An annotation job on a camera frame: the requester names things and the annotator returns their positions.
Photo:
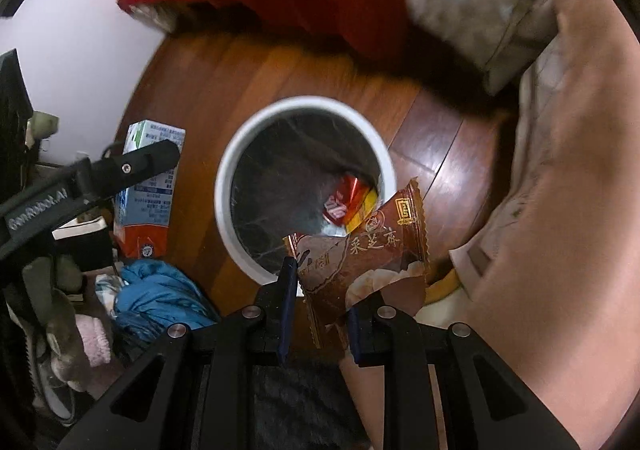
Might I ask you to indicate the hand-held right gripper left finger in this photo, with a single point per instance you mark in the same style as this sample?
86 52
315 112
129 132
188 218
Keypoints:
291 310

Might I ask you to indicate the dark fuzzy trouser leg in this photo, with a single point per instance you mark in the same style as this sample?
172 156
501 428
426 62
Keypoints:
300 410

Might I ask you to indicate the pink fuzzy cloth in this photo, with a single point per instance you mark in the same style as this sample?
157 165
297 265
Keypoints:
95 340

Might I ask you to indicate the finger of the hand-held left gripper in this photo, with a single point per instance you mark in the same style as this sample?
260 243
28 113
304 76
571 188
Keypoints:
142 164

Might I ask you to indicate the white round waste bin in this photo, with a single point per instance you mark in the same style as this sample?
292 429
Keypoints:
224 190

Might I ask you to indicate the blue and white milk carton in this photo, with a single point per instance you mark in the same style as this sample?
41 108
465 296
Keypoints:
145 215

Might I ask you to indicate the white patterned cloth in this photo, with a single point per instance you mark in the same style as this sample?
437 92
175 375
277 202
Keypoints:
530 130

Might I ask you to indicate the brown snack wrapper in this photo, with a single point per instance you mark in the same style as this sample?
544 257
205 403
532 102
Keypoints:
360 255

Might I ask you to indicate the red candy wrapper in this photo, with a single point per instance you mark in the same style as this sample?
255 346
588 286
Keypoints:
345 200

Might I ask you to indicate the plaid cloth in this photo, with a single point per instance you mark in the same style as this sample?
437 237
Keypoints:
107 290

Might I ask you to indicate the brown cloth over table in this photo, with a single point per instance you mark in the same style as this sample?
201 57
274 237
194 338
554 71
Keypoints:
575 180

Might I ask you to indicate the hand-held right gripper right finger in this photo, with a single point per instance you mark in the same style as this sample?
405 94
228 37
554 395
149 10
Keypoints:
356 335

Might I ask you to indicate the blue cloth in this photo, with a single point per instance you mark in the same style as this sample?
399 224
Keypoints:
160 295

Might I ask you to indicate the black bag with cream top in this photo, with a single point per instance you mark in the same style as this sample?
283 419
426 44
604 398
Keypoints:
82 247

